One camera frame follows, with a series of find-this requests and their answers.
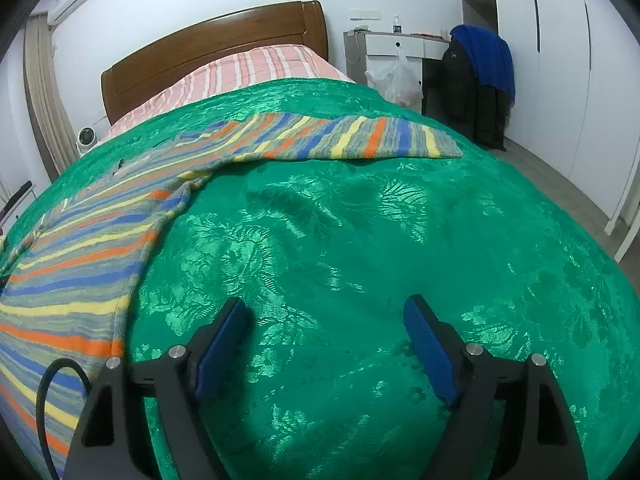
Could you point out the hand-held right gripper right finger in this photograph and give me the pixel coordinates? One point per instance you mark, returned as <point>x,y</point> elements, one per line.
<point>432,355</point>

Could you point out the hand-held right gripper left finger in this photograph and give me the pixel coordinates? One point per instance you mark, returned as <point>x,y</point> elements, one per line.
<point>222,345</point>

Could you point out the striped knit sweater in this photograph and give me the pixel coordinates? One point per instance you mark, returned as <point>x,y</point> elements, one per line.
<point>100,250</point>

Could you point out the green patterned blanket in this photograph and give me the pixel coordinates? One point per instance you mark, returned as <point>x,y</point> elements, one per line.
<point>325,240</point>

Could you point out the small white fan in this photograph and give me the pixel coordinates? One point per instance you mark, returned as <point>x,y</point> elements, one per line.
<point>86,139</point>

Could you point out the black jacket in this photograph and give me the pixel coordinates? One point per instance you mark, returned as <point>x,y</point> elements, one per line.
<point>467,95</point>

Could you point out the pink striped bedsheet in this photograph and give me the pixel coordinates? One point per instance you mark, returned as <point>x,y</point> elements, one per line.
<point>250,72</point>

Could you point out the white plastic bag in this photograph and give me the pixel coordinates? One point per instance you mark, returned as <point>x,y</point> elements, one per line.
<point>395,82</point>

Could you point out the brown wooden headboard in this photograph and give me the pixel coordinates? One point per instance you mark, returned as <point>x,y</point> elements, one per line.
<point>210,50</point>

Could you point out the blue cloth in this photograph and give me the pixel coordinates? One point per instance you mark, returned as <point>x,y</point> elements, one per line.
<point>487,57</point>

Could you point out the beige curtain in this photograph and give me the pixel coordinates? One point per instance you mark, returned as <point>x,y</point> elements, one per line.
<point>47,95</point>

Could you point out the white desk with drawers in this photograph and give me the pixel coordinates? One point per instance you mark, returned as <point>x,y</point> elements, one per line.
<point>395,45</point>

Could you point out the white wardrobe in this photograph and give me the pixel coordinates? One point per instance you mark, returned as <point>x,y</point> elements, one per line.
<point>565,60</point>

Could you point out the clear water bottle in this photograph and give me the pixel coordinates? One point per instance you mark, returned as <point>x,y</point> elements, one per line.
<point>396,23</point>

